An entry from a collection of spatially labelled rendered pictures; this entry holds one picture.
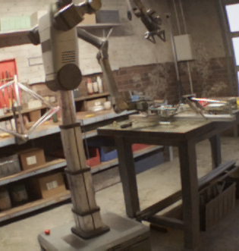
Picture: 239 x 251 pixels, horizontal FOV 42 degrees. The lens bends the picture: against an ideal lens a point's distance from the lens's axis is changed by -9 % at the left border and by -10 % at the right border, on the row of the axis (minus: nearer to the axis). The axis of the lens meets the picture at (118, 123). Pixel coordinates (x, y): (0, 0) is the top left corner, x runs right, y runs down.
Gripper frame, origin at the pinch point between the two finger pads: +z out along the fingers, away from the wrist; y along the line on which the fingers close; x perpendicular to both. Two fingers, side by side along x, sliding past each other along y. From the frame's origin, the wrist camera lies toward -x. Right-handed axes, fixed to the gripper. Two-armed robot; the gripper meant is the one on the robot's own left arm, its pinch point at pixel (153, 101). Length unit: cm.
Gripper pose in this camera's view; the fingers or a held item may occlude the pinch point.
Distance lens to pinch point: 225.0
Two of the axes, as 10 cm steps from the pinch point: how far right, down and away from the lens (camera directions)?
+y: -1.4, -9.8, -1.5
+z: 9.0, -1.9, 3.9
